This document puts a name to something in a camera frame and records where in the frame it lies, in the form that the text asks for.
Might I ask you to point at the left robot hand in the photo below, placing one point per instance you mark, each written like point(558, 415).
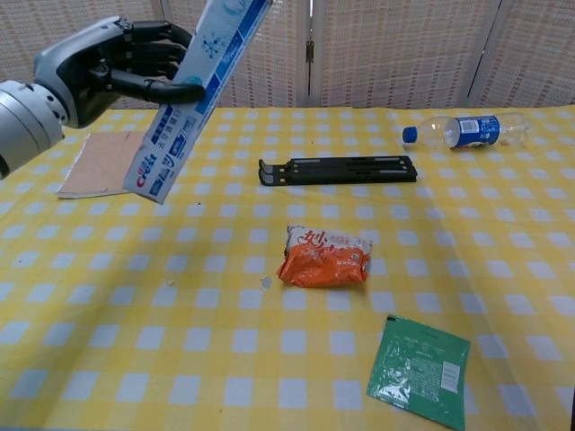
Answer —
point(76, 67)

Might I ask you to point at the blue toothpaste carton box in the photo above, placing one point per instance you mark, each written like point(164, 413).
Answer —
point(211, 54)

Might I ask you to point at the yellow checkered tablecloth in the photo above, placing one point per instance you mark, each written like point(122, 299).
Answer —
point(224, 341)

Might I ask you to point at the brown spiral notebook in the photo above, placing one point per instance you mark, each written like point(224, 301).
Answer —
point(103, 166)

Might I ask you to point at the metal screen hinge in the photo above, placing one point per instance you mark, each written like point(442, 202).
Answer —
point(309, 50)

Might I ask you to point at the black folding stand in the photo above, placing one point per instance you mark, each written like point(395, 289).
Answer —
point(341, 170)

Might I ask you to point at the woven folding screen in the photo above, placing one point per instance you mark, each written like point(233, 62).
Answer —
point(382, 49)

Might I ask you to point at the orange snack packet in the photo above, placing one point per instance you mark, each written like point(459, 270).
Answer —
point(321, 265)

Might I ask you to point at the clear bottle with blue label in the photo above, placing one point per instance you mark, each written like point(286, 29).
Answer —
point(476, 131)

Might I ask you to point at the green foil sachet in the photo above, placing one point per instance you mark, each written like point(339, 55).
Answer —
point(418, 372)

